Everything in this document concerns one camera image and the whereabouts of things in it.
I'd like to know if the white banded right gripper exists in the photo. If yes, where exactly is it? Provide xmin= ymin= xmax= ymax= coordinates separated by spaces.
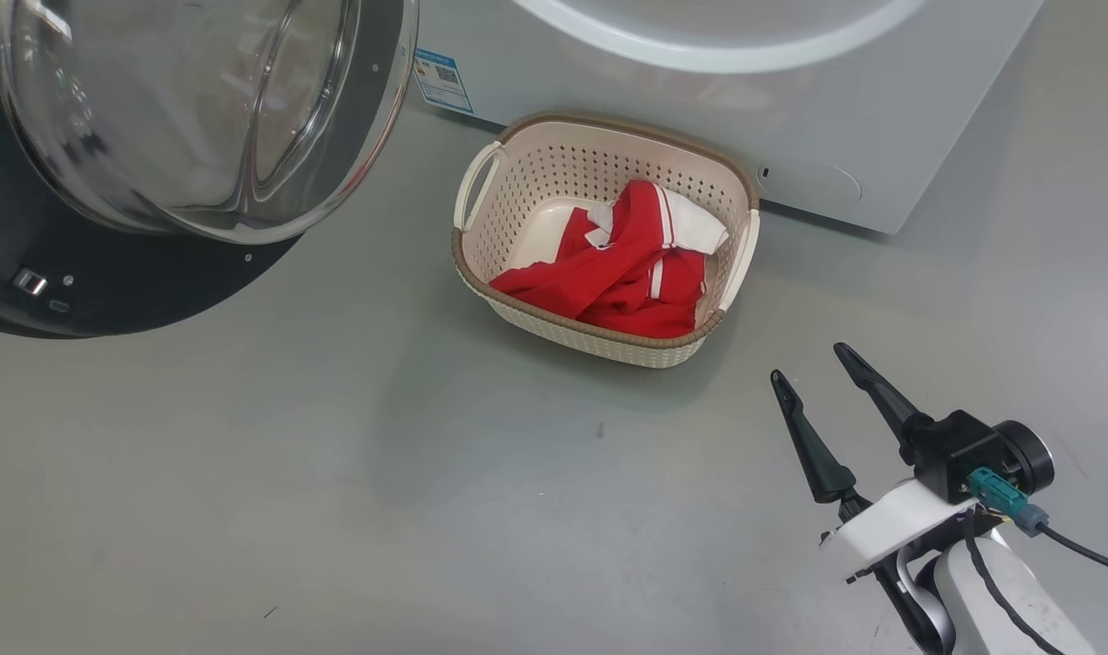
xmin=771 ymin=343 xmax=1001 ymax=655

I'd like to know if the red white garment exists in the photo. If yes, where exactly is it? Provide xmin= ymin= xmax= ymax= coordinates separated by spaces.
xmin=489 ymin=179 xmax=730 ymax=339

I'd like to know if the round glass washing machine door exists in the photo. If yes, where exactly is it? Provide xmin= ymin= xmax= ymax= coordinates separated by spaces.
xmin=0 ymin=0 xmax=421 ymax=339

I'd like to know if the white washing machine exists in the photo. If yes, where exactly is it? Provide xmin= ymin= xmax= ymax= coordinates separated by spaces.
xmin=415 ymin=0 xmax=1046 ymax=236

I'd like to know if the cream perforated laundry basket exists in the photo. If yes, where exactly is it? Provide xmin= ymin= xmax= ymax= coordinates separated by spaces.
xmin=451 ymin=112 xmax=761 ymax=369

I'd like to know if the white drain filter cover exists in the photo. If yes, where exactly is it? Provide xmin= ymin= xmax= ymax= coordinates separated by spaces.
xmin=759 ymin=159 xmax=862 ymax=210

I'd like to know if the blue white energy sticker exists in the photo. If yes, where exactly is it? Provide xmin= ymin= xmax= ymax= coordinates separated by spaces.
xmin=412 ymin=48 xmax=475 ymax=116

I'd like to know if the black cable with teal plug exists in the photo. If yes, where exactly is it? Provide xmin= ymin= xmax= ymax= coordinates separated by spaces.
xmin=966 ymin=467 xmax=1108 ymax=580

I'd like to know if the thin twisted black cable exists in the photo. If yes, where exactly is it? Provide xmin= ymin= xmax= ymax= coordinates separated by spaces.
xmin=962 ymin=509 xmax=1064 ymax=655

